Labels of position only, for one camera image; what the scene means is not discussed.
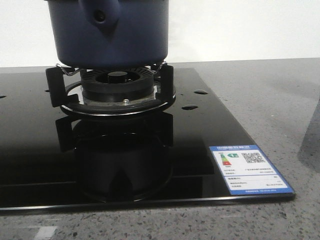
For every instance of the blue cooking pot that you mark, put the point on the blue cooking pot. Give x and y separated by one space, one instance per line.
106 34

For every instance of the black glass gas stove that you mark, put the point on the black glass gas stove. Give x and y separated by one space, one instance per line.
50 161

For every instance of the right black pot support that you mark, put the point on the right black pot support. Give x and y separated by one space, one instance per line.
66 92

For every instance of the right black gas burner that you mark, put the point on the right black gas burner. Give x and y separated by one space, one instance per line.
115 86

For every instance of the blue energy label sticker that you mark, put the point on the blue energy label sticker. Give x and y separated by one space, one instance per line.
247 171

